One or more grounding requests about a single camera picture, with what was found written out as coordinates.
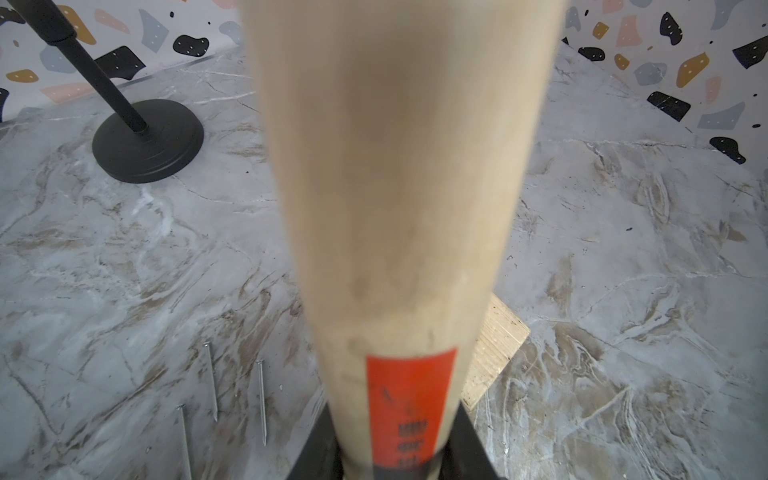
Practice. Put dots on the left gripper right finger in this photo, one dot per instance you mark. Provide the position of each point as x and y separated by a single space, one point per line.
464 457

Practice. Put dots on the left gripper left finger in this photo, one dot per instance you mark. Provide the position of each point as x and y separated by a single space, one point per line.
320 457

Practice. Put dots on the wooden block with nails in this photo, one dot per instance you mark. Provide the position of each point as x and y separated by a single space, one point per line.
501 335

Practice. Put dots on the wooden handle claw hammer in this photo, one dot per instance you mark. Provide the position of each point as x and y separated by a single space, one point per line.
398 133

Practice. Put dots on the steel nail middle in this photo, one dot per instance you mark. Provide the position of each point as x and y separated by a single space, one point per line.
262 401

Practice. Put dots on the steel nail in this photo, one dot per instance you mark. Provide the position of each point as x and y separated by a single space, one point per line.
212 380
262 401
186 459

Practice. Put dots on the steel nail far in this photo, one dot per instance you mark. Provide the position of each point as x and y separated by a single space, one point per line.
212 380

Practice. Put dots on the steel nail near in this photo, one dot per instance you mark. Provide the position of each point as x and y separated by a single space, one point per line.
186 459

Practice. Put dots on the microphone on black stand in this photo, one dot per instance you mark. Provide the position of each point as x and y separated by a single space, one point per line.
139 143

